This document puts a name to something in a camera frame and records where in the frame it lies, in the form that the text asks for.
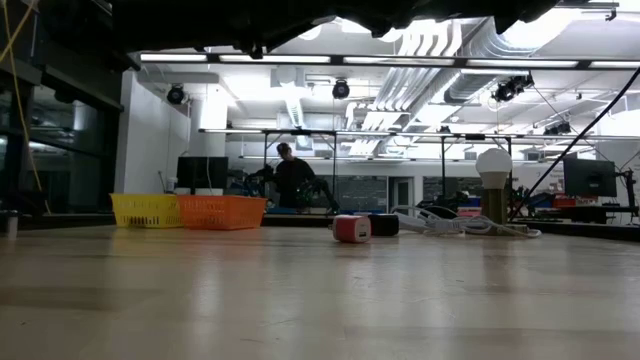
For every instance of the pink white USB charger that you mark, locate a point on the pink white USB charger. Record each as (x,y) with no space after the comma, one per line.
(350,229)

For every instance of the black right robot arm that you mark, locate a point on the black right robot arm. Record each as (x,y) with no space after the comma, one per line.
(425,10)

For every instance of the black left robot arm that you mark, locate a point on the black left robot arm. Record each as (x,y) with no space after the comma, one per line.
(175,25)

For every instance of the person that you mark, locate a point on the person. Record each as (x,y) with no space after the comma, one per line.
(292,180)

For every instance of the black USB charger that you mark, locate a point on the black USB charger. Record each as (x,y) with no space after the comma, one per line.
(386,225)

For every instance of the orange plastic basket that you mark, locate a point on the orange plastic basket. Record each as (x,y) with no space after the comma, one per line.
(222,212)

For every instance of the white bulb brass lamp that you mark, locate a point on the white bulb brass lamp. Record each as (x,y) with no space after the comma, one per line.
(493,165)

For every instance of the yellow plastic basket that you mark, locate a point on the yellow plastic basket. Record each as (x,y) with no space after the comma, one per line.
(140,210)

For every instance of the overhead light bar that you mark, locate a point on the overhead light bar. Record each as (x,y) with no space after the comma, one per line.
(175,57)

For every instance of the small grey cylinder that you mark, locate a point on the small grey cylinder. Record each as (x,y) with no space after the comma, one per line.
(10,225)

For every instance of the black background rig frame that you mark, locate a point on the black background rig frame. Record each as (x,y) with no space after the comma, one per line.
(300,132)

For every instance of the black ceiling camera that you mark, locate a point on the black ceiling camera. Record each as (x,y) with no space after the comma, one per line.
(341,89)
(176,94)
(512,87)

